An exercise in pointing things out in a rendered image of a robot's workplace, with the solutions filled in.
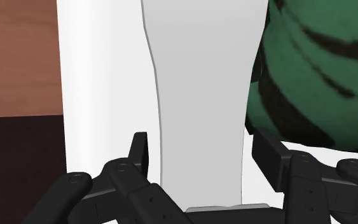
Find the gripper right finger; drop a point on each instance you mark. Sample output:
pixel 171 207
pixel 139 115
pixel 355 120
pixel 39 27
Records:
pixel 305 186

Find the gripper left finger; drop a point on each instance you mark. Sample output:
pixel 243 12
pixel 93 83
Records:
pixel 126 189

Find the green black patterned robot stand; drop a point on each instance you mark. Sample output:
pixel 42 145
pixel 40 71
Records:
pixel 321 77

